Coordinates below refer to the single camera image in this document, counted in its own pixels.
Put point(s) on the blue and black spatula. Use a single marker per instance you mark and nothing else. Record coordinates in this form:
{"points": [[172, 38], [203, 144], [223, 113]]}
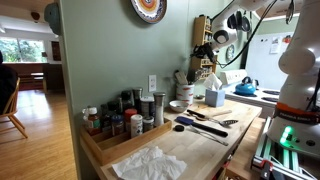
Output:
{"points": [[200, 126]]}

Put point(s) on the tall steel pepper mill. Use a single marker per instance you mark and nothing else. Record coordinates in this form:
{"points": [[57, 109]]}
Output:
{"points": [[159, 110]]}

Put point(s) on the metal ladle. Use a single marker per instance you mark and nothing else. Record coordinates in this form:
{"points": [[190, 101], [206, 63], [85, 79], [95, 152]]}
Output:
{"points": [[199, 74]]}

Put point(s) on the round black cap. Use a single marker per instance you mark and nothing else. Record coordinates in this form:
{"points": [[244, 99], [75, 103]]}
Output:
{"points": [[179, 128]]}

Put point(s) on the person in dark clothes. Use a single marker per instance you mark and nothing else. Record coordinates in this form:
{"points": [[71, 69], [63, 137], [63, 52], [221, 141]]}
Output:
{"points": [[6, 83]]}

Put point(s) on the white cap sauce bottle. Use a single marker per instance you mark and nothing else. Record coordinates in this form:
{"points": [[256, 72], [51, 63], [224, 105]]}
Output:
{"points": [[94, 121]]}

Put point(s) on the small dark dish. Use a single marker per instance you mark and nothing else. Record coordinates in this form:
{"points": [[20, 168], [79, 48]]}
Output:
{"points": [[200, 97]]}

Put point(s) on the small white bowl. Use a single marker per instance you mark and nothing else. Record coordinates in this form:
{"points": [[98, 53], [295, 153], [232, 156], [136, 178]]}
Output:
{"points": [[178, 106]]}

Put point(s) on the large silver lid jar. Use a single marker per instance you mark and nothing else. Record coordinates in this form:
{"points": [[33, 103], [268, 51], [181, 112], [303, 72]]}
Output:
{"points": [[147, 106]]}

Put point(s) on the dark green wall mask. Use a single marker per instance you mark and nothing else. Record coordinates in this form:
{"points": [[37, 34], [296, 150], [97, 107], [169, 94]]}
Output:
{"points": [[52, 18]]}

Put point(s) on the dark glass jar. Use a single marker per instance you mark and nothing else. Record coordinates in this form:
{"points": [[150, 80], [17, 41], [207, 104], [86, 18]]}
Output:
{"points": [[126, 99]]}

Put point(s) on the blue lid spice jar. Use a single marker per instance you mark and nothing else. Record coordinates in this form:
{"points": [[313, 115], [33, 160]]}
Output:
{"points": [[117, 126]]}

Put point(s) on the small black lid jar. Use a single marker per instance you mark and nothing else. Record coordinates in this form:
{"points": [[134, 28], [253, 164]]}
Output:
{"points": [[148, 124]]}

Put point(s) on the red lid spice jar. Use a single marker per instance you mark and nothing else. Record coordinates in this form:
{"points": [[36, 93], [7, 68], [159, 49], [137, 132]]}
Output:
{"points": [[130, 115]]}

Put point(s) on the wooden chair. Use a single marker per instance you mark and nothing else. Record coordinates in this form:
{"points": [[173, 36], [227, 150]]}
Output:
{"points": [[13, 110]]}

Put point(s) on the dark spice bottle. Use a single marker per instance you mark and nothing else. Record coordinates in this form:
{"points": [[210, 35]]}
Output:
{"points": [[105, 118]]}

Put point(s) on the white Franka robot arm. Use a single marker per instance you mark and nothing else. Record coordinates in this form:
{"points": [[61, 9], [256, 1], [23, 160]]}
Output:
{"points": [[300, 56]]}

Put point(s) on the white stove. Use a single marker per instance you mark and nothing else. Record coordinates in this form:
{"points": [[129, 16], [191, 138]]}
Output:
{"points": [[253, 98]]}

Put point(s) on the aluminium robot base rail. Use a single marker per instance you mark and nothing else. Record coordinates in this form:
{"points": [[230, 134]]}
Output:
{"points": [[286, 160]]}

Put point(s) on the wooden spice tray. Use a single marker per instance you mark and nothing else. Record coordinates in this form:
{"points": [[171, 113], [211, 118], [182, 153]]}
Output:
{"points": [[110, 146]]}

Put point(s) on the wooden wall spice rack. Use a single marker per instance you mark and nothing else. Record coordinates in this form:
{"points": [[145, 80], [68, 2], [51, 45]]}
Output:
{"points": [[206, 68], [200, 33]]}

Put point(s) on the wooden bench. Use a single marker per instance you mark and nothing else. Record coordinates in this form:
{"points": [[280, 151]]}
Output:
{"points": [[26, 80]]}

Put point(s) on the white chili print utensil crock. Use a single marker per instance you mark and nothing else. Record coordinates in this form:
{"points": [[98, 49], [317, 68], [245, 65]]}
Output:
{"points": [[185, 93]]}

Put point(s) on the crumpled white paper towel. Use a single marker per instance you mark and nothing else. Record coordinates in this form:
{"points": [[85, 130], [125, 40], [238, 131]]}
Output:
{"points": [[150, 165]]}

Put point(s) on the colourful decorative wall plate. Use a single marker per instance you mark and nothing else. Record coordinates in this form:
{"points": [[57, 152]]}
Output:
{"points": [[151, 8]]}

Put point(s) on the white paper note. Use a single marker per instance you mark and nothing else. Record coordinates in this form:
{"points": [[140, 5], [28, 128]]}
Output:
{"points": [[274, 45]]}

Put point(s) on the black pepper grinder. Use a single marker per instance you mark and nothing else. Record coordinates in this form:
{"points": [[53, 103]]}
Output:
{"points": [[137, 98]]}

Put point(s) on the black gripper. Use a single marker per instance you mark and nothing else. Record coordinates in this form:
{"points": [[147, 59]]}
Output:
{"points": [[208, 51]]}

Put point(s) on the black plastic spoon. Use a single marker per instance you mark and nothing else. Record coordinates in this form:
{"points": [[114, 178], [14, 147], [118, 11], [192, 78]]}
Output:
{"points": [[191, 76]]}

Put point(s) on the small patterned wall plate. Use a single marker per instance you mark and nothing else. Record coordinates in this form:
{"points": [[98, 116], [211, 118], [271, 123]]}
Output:
{"points": [[230, 52]]}

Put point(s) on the small clear bottle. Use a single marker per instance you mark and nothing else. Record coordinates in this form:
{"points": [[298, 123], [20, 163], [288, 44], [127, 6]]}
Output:
{"points": [[85, 116]]}

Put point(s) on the white wall outlet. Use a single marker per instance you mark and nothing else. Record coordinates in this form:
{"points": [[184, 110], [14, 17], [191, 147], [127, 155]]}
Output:
{"points": [[152, 83]]}

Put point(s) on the white fridge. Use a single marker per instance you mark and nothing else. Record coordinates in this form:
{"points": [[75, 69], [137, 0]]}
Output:
{"points": [[263, 70]]}

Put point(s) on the white spice shaker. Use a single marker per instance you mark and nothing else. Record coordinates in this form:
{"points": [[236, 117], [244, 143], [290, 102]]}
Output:
{"points": [[136, 126]]}

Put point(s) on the blue kettle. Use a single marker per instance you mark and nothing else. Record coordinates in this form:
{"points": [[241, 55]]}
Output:
{"points": [[245, 88]]}

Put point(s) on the white tissue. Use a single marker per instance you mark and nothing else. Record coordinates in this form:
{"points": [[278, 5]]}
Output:
{"points": [[212, 81]]}

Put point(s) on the beige range hood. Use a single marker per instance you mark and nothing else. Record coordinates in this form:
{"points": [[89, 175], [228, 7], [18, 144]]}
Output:
{"points": [[276, 9]]}

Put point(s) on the blue tissue box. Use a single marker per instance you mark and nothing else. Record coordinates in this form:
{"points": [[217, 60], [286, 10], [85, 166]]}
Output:
{"points": [[215, 97]]}

